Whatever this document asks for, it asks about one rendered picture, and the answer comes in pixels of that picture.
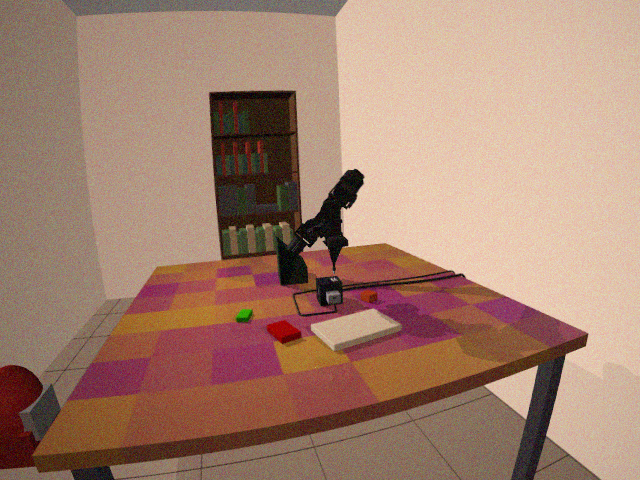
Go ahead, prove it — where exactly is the red flat block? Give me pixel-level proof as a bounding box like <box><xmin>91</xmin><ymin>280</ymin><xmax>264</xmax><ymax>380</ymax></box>
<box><xmin>266</xmin><ymin>321</ymin><xmax>301</xmax><ymax>344</ymax></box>

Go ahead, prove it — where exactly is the small green block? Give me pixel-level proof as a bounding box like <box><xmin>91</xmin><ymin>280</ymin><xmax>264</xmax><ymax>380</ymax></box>
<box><xmin>236</xmin><ymin>309</ymin><xmax>253</xmax><ymax>323</ymax></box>

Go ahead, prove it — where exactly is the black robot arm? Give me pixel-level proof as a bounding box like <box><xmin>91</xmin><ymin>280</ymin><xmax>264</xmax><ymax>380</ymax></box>
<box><xmin>284</xmin><ymin>168</ymin><xmax>364</xmax><ymax>258</ymax></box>

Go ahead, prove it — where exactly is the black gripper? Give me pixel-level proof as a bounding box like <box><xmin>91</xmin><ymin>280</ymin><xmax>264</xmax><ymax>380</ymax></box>
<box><xmin>320</xmin><ymin>216</ymin><xmax>348</xmax><ymax>263</ymax></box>

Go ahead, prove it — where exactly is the beige flat rectangular slab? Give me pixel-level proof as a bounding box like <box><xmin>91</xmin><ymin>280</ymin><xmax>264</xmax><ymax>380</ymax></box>
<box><xmin>311</xmin><ymin>309</ymin><xmax>401</xmax><ymax>352</ymax></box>

